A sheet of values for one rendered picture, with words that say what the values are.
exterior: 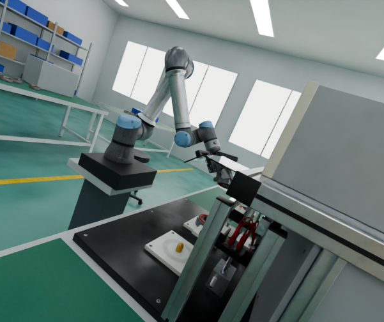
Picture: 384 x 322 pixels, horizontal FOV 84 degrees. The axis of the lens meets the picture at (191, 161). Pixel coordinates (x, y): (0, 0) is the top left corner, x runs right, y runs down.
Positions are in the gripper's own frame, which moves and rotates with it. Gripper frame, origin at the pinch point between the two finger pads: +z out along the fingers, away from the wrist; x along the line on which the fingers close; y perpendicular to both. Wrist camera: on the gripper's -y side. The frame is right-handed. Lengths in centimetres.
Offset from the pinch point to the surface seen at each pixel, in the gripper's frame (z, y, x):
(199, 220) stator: 8.4, 25.6, 19.5
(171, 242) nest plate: 10, 40, 32
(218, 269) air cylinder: 18, 31, 45
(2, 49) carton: -410, 230, -399
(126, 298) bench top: 14, 54, 49
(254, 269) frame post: 11, 31, 67
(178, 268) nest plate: 15, 41, 42
